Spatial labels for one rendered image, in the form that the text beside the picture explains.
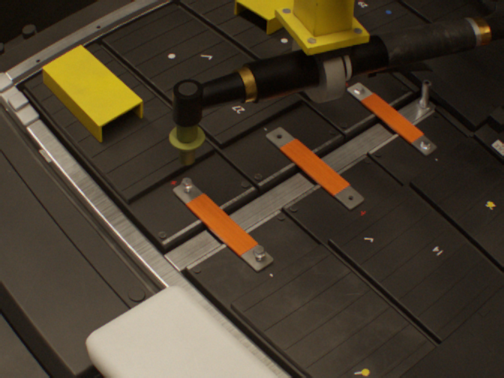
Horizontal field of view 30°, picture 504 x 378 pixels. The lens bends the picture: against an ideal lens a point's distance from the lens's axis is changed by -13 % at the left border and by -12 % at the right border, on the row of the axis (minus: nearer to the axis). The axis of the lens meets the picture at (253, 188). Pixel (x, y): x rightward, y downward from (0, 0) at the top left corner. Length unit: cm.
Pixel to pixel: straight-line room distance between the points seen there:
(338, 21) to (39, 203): 39
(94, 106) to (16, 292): 36
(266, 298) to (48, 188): 27
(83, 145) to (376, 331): 44
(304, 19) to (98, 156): 33
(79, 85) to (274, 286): 38
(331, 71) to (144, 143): 27
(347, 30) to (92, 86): 37
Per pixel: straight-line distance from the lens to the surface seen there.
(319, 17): 110
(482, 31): 129
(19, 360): 111
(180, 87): 112
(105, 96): 131
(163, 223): 121
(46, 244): 107
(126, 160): 127
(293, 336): 111
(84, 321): 100
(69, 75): 135
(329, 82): 115
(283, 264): 118
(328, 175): 127
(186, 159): 119
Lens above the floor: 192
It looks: 48 degrees down
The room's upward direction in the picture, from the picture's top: 4 degrees clockwise
